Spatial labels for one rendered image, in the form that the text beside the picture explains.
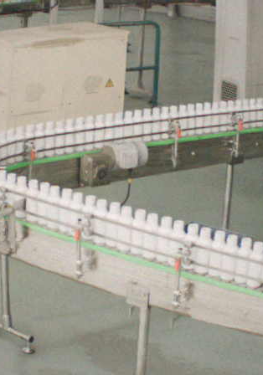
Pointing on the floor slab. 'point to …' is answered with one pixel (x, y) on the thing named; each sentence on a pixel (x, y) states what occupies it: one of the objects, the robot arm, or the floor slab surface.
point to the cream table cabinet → (56, 74)
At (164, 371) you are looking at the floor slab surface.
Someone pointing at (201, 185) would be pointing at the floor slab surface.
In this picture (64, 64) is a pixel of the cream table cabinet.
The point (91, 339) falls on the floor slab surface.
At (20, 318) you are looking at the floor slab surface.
